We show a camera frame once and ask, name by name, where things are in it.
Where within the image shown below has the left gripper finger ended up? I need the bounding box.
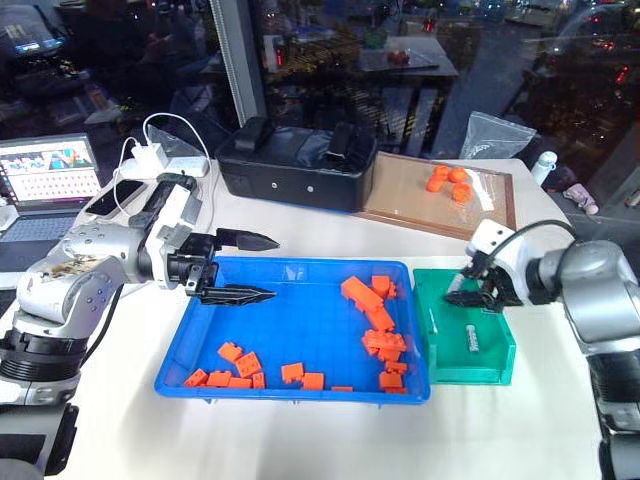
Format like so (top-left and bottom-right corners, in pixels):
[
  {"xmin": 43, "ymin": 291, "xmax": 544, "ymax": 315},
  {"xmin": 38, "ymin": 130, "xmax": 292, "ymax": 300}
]
[
  {"xmin": 199, "ymin": 283, "xmax": 278, "ymax": 307},
  {"xmin": 214, "ymin": 227, "xmax": 281, "ymax": 253}
]

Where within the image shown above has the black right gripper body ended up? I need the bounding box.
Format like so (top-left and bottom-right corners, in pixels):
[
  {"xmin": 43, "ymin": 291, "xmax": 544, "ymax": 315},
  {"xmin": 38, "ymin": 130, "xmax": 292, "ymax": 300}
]
[{"xmin": 467, "ymin": 252, "xmax": 525, "ymax": 312}]

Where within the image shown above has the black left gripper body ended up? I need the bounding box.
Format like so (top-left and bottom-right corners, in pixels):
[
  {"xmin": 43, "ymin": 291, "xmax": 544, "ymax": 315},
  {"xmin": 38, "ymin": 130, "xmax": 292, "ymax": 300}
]
[{"xmin": 167, "ymin": 230, "xmax": 221, "ymax": 298}]

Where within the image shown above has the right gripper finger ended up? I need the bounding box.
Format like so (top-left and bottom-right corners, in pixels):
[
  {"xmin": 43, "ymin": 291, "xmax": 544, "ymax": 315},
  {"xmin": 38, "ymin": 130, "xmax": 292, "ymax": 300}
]
[
  {"xmin": 447, "ymin": 269, "xmax": 482, "ymax": 296},
  {"xmin": 442, "ymin": 289, "xmax": 497, "ymax": 310}
]

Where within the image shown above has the green plastic bin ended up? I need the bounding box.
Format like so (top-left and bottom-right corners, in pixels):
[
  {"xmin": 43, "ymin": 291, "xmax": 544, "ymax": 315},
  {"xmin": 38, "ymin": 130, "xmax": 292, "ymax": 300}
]
[{"xmin": 412, "ymin": 267, "xmax": 518, "ymax": 387}]

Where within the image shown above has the blue plastic bin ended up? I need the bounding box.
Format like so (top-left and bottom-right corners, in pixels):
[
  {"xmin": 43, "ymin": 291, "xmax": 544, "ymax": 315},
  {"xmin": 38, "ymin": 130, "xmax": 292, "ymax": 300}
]
[{"xmin": 153, "ymin": 255, "xmax": 432, "ymax": 406}]

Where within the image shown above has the black storage case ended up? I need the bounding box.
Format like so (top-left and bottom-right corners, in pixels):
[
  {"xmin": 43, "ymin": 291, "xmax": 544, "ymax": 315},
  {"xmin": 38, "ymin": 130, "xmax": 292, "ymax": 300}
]
[{"xmin": 214, "ymin": 116, "xmax": 379, "ymax": 215}]

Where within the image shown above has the clear plastic bag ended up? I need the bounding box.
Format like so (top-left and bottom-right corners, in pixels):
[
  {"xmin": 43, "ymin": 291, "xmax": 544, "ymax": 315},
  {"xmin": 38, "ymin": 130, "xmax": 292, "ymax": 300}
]
[
  {"xmin": 447, "ymin": 167, "xmax": 504, "ymax": 224},
  {"xmin": 145, "ymin": 121, "xmax": 214, "ymax": 162}
]

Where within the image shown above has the wide orange building block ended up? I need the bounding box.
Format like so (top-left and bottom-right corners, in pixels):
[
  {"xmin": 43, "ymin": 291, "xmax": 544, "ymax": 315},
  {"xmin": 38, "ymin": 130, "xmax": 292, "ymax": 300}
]
[{"xmin": 361, "ymin": 328, "xmax": 408, "ymax": 358}]

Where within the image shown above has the long orange building block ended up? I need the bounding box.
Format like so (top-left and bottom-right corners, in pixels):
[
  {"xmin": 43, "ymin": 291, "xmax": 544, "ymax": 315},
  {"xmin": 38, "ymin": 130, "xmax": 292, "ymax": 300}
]
[{"xmin": 340, "ymin": 275, "xmax": 387, "ymax": 314}]

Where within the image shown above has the white power strip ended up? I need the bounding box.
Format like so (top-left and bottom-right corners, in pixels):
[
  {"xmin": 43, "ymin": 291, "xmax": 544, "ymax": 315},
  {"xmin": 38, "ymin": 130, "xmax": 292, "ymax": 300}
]
[{"xmin": 118, "ymin": 155, "xmax": 211, "ymax": 180}]

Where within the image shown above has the brown framed board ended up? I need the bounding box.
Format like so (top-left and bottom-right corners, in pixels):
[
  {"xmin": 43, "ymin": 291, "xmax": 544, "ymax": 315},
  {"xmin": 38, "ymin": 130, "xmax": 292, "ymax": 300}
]
[{"xmin": 356, "ymin": 151, "xmax": 517, "ymax": 242}]

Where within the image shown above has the smartphone in white case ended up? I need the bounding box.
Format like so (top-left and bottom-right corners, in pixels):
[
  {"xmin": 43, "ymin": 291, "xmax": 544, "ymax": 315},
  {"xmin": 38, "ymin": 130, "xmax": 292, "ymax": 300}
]
[{"xmin": 83, "ymin": 178, "xmax": 147, "ymax": 220}]

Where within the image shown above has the white charger plug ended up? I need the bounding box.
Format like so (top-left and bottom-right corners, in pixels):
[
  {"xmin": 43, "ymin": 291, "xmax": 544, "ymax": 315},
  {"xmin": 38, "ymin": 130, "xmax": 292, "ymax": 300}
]
[{"xmin": 131, "ymin": 141, "xmax": 167, "ymax": 167}]

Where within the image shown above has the white bottle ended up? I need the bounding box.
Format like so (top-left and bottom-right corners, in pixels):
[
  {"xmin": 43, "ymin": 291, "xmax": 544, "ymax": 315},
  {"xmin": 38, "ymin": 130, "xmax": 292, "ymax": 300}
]
[{"xmin": 530, "ymin": 150, "xmax": 559, "ymax": 187}]

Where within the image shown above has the clear zip bag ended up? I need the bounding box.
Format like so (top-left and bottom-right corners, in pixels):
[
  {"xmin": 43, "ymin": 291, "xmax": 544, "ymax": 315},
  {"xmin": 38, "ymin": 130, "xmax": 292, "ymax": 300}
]
[{"xmin": 458, "ymin": 110, "xmax": 538, "ymax": 162}]

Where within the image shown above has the open laptop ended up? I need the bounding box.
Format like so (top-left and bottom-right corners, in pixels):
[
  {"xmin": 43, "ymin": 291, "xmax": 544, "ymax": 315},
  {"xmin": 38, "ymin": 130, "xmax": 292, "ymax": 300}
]
[{"xmin": 0, "ymin": 133, "xmax": 105, "ymax": 290}]

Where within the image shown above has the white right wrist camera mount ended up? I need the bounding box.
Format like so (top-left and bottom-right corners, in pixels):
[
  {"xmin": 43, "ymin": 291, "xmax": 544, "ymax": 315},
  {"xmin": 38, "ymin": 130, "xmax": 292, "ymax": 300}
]
[{"xmin": 464, "ymin": 218, "xmax": 532, "ymax": 306}]

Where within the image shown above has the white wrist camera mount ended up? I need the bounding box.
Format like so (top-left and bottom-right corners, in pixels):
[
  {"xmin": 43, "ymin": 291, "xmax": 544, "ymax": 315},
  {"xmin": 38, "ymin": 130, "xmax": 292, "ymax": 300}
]
[
  {"xmin": 464, "ymin": 218, "xmax": 532, "ymax": 306},
  {"xmin": 128, "ymin": 173, "xmax": 201, "ymax": 292}
]

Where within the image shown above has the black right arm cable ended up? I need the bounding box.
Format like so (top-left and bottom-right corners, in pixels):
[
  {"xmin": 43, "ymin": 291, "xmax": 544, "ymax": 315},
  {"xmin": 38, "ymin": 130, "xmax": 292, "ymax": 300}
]
[{"xmin": 487, "ymin": 219, "xmax": 579, "ymax": 269}]

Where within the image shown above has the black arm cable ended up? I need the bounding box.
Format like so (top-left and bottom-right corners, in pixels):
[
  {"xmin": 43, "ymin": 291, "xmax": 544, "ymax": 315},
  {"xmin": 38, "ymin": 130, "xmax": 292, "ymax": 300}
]
[
  {"xmin": 82, "ymin": 282, "xmax": 125, "ymax": 364},
  {"xmin": 487, "ymin": 219, "xmax": 579, "ymax": 269}
]

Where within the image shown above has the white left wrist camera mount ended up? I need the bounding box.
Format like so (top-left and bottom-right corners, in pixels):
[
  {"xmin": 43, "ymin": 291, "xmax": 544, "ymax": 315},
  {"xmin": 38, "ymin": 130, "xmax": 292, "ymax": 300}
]
[{"xmin": 128, "ymin": 173, "xmax": 201, "ymax": 292}]

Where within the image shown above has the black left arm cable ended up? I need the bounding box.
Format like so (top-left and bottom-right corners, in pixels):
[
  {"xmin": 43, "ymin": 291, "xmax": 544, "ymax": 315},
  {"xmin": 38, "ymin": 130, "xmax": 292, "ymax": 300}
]
[{"xmin": 82, "ymin": 282, "xmax": 125, "ymax": 364}]

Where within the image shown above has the white charging cable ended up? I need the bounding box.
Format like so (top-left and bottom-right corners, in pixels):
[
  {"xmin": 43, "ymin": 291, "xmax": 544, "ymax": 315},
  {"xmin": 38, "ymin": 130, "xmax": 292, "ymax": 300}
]
[{"xmin": 112, "ymin": 112, "xmax": 210, "ymax": 214}]

